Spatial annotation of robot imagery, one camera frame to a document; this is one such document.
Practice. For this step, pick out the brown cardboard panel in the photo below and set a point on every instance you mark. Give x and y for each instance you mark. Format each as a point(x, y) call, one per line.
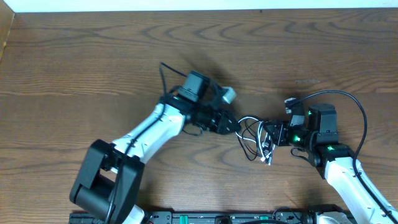
point(6, 20)

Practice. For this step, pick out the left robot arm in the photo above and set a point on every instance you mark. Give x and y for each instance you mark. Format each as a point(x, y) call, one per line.
point(108, 182)

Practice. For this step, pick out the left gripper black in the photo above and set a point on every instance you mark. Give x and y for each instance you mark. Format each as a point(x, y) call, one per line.
point(218, 121)

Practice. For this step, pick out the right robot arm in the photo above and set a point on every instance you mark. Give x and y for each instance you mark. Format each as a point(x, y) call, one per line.
point(315, 132)

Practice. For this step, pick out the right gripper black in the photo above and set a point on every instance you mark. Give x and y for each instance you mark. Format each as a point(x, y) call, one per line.
point(278, 134)

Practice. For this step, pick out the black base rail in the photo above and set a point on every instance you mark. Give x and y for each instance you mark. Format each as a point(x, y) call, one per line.
point(325, 213)

